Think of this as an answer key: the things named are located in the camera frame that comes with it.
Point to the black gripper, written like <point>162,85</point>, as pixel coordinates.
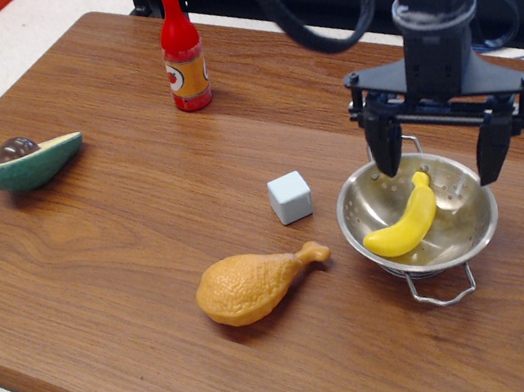
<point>440,80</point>

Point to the yellow toy banana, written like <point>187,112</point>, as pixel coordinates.
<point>417,219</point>

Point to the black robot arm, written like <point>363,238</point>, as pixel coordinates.
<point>441,80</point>

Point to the grey toy cube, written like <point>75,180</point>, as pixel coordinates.
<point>290,197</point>

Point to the orange toy chicken drumstick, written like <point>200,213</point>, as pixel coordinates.
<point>243,289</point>

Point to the red toy ketchup bottle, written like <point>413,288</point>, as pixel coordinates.
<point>184,60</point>

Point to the toy avocado half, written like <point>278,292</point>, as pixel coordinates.
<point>26,165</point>

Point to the metal colander with handles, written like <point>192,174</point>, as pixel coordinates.
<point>466,219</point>

